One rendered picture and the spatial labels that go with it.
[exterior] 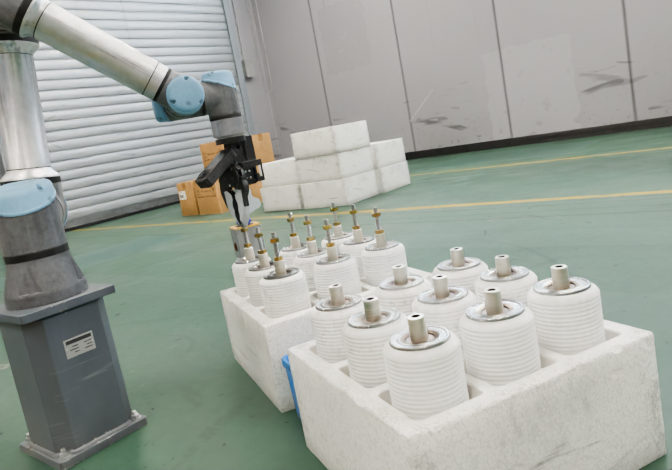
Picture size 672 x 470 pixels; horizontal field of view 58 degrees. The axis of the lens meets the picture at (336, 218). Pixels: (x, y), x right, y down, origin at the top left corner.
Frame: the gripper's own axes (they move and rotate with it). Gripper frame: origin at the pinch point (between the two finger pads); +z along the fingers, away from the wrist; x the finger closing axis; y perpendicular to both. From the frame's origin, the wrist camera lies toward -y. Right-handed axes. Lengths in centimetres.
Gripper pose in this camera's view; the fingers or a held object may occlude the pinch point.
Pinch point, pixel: (240, 222)
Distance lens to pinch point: 145.0
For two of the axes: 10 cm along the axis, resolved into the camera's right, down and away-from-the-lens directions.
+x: -7.3, 0.4, 6.8
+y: 6.6, -2.3, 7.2
